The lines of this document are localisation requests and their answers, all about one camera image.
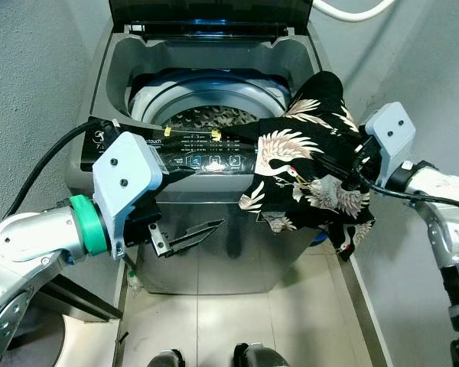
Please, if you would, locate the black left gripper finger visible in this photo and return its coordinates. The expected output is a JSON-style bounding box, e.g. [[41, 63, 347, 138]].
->
[[148, 223, 223, 258], [165, 219, 226, 242]]

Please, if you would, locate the black crane print shirt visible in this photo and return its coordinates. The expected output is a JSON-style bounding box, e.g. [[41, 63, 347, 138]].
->
[[237, 71, 377, 262]]

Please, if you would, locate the grey top-load washing machine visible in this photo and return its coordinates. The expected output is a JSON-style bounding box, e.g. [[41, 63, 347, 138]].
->
[[65, 21, 376, 297]]

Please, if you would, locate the dark washing machine lid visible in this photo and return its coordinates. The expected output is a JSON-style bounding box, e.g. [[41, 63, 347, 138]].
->
[[107, 0, 314, 43]]

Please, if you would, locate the black washer control panel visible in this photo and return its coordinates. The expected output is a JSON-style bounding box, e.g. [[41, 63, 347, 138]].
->
[[80, 119, 291, 183]]

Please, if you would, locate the black angled bar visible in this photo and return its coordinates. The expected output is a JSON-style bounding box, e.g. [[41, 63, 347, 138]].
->
[[31, 271, 125, 322]]

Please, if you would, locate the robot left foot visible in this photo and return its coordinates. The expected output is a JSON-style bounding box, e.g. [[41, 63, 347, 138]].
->
[[149, 349, 186, 367]]

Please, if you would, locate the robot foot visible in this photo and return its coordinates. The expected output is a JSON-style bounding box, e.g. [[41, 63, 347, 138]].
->
[[233, 343, 291, 367], [149, 349, 186, 367]]

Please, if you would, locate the steel washer drum white rim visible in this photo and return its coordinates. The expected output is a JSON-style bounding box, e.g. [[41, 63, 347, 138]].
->
[[129, 69, 295, 131]]

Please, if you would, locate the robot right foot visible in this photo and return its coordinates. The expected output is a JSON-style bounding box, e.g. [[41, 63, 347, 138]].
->
[[233, 343, 291, 367]]

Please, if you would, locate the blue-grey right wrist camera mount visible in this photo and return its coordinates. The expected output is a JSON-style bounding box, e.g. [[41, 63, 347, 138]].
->
[[363, 102, 416, 167]]

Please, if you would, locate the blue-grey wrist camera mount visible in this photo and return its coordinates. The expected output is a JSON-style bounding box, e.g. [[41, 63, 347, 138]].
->
[[363, 102, 416, 167], [92, 132, 164, 261]]

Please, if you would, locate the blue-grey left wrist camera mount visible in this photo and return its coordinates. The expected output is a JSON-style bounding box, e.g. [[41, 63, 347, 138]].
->
[[92, 132, 164, 261]]

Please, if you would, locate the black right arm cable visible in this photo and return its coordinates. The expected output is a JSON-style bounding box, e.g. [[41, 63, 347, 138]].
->
[[318, 153, 459, 209]]

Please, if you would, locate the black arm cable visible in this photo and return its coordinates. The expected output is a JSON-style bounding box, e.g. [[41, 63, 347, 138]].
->
[[318, 153, 459, 209], [4, 117, 117, 222]]

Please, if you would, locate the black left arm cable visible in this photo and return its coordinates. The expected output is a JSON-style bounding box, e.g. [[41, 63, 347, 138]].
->
[[4, 117, 117, 222]]

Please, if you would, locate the white hose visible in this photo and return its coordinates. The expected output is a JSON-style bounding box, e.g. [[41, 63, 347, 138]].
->
[[312, 0, 399, 22]]

